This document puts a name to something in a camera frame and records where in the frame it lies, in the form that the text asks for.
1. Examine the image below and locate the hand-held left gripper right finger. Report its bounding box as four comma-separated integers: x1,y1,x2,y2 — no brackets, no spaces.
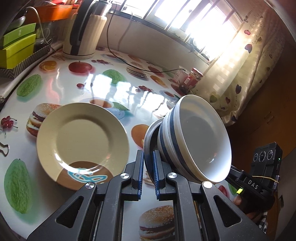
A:
153,150,270,241

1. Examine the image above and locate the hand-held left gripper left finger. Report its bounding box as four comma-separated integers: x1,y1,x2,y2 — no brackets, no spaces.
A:
26,150,144,241

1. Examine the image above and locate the stainless steel bowl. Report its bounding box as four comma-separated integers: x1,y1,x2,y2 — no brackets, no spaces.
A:
143,118,168,183

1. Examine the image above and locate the large white banded bowl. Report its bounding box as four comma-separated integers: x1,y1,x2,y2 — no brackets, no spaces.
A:
157,115,201,184

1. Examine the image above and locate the small white banded bowl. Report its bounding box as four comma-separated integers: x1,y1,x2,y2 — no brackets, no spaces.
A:
170,95,232,184

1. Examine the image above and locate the small cream brown plate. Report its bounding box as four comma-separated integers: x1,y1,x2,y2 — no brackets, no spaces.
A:
36,103,129,191

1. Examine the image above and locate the person's right hand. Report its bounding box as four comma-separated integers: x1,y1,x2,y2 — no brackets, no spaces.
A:
233,195,266,224

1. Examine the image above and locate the brown wooden cabinet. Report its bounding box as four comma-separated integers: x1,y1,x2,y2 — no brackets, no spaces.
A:
229,65,296,163

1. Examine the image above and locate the heart print cream curtain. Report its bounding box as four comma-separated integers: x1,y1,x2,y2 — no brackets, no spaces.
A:
194,7,287,127

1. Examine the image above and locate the red label glass jar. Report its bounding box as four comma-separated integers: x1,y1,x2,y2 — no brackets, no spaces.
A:
183,68,203,93

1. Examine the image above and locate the white plastic container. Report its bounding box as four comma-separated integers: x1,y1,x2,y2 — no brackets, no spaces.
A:
174,65,190,85

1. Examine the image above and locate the food print tablecloth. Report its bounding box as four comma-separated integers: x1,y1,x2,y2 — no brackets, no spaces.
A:
0,46,232,241

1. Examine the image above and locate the black binder clip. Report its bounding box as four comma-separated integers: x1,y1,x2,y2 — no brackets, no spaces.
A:
0,142,10,158

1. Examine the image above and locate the cream electric kettle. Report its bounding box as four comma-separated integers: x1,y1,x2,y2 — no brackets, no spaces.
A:
62,0,109,59

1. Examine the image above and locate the grey chevron tray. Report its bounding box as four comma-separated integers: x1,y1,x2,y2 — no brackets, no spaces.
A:
0,43,52,80

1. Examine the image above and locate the window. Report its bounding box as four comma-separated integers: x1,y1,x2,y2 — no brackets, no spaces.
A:
109,0,245,63

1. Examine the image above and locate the clear plastic jar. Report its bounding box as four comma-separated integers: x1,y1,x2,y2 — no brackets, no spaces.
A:
34,38,48,52

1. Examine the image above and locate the lime green box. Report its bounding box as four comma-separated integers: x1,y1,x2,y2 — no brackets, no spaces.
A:
0,34,37,69

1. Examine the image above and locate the orange box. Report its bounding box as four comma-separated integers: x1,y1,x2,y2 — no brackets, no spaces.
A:
28,3,74,24

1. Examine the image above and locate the olive green box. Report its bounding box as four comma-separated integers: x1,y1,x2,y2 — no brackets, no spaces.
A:
0,23,37,49

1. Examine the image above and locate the black cable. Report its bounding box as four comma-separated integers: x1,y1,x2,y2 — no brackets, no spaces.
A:
106,6,185,73

